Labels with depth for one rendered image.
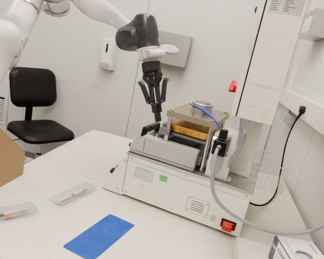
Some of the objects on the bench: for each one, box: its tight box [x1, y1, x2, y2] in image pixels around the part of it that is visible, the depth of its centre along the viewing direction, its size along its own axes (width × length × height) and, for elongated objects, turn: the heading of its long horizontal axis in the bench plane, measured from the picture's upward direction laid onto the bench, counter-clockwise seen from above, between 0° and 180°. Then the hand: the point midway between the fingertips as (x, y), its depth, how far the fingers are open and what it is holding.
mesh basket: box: [254, 149, 289, 194], centre depth 165 cm, size 22×26×13 cm
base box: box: [102, 154, 251, 237], centre depth 125 cm, size 54×38×17 cm
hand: (157, 112), depth 126 cm, fingers closed
